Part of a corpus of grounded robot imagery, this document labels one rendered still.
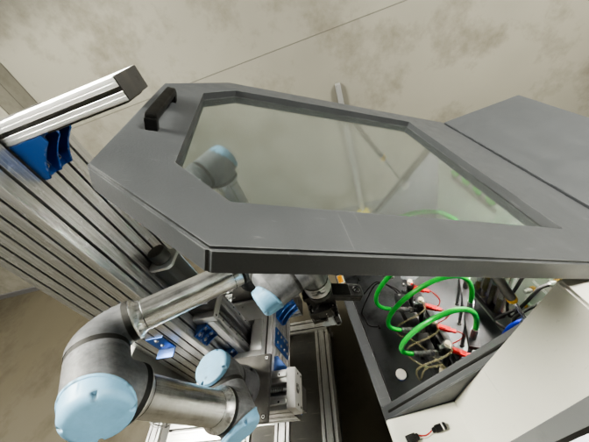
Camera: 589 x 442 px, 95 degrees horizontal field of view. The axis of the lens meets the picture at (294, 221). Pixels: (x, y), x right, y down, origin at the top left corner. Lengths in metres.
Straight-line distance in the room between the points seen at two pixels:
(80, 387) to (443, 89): 2.71
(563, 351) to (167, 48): 2.54
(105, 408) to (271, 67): 2.20
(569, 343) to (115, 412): 0.79
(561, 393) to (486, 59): 2.40
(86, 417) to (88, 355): 0.10
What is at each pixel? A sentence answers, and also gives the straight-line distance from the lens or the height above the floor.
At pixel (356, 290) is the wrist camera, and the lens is 0.82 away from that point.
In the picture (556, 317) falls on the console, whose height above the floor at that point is 1.49.
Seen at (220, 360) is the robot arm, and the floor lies 1.27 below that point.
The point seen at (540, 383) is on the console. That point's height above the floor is 1.35.
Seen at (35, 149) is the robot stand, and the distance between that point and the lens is 0.82.
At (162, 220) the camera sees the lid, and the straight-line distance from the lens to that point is 0.33.
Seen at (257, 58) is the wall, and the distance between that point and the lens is 2.38.
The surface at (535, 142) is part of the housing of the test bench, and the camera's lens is 1.08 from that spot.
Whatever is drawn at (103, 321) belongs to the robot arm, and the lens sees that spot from 0.74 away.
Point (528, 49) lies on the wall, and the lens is 2.96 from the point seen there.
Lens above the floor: 2.05
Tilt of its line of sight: 39 degrees down
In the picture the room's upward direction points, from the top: 23 degrees counter-clockwise
